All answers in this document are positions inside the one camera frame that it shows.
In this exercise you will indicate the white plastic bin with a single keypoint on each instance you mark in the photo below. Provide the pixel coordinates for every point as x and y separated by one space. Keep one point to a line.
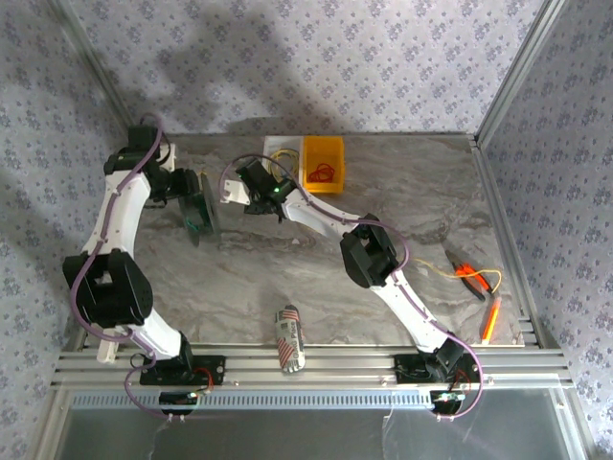
268 144

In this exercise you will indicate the striped drink can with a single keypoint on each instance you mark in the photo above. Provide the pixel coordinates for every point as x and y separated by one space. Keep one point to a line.
289 335

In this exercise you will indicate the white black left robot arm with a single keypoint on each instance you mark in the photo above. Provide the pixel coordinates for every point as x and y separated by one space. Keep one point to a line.
122 211

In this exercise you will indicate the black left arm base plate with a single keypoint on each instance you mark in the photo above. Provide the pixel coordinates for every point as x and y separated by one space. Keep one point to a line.
211 369

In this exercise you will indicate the aluminium frame post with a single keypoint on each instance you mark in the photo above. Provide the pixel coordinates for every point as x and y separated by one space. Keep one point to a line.
521 72
99 72

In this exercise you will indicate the grey metal panel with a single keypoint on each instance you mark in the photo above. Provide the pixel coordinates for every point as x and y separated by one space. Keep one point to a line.
287 436

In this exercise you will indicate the orange black pliers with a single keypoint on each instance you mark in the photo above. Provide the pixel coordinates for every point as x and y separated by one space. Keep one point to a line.
471 278

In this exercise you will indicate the yellow plastic bin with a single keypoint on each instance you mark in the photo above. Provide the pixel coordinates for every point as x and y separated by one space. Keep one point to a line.
335 144

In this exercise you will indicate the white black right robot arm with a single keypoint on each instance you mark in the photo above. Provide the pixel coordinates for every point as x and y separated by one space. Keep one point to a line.
316 218

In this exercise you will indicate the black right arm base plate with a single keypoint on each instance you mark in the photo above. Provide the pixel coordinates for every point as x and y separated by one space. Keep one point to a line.
407 369

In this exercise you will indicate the red rubber bands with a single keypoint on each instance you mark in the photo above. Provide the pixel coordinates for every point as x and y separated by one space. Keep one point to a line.
322 172

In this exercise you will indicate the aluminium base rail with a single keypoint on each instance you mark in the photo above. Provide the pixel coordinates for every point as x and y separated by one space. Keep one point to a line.
335 378

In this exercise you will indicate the orange pencil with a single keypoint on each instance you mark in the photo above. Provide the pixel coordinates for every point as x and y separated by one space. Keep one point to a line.
491 321

